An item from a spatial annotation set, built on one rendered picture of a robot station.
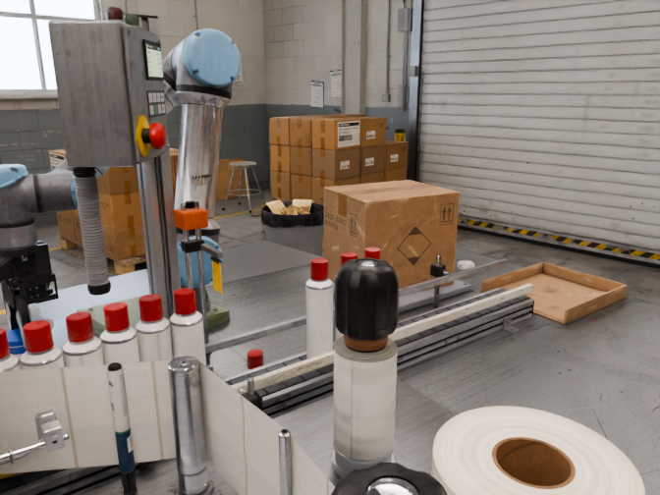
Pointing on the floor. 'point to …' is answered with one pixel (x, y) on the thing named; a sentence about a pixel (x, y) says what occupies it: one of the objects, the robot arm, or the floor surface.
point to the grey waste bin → (298, 238)
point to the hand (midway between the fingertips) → (21, 343)
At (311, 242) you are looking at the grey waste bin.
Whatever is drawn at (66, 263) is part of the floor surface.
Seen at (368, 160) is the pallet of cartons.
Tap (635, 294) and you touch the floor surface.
